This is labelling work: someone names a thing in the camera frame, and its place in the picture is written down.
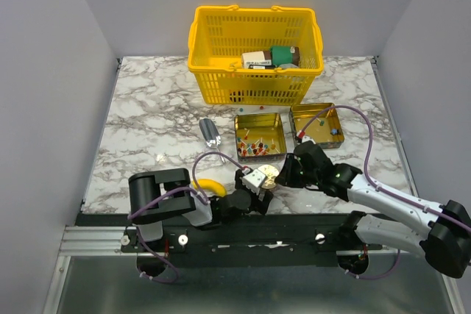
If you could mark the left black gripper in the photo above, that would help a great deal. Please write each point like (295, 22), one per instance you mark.
(257, 205)

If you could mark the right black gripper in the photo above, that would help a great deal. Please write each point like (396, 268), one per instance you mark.
(286, 176)

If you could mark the gold jar lid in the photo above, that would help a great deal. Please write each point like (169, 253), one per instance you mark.
(271, 172)

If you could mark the candy tin box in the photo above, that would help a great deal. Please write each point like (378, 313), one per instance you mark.
(259, 138)

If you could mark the gold tin lid half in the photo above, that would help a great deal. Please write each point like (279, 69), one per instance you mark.
(320, 128)

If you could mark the shiny metal scoop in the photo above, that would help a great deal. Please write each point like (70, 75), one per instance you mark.
(210, 133)

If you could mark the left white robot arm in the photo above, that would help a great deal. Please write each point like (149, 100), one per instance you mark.
(160, 195)

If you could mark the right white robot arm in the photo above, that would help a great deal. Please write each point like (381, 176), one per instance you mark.
(438, 232)

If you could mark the yellow banana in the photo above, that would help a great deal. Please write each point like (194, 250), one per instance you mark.
(212, 186)

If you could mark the white and black box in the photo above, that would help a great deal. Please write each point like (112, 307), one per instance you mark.
(256, 58)

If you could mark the green and brown bottle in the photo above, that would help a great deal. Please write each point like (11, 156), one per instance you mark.
(284, 55)

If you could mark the yellow plastic shopping basket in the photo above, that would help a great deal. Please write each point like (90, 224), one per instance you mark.
(220, 35)

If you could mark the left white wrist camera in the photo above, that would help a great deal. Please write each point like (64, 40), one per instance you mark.
(254, 181)

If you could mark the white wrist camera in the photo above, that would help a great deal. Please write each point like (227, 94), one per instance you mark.
(254, 181)
(302, 137)

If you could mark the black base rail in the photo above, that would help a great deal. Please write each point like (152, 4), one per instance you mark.
(205, 258)

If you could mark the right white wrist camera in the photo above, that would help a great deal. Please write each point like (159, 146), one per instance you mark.
(302, 137)

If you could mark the aluminium frame rail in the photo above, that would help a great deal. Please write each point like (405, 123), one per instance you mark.
(92, 242)

